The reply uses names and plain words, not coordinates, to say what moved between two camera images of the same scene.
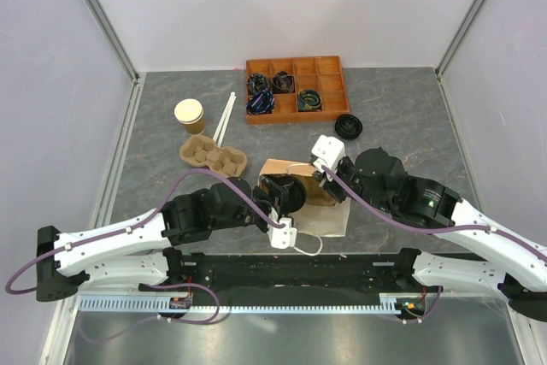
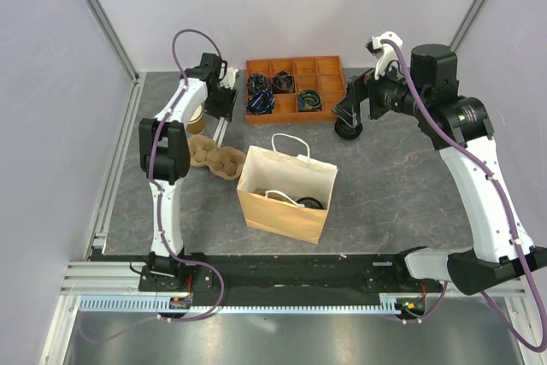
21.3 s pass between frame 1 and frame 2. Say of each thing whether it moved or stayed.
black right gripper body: moved
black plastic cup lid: moved
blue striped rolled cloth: stayed
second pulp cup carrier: stayed
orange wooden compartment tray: stayed
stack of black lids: stayed
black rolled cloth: stayed
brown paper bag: moved
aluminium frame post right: stayed
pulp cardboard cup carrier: moved
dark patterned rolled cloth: stayed
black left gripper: moved
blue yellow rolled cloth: stayed
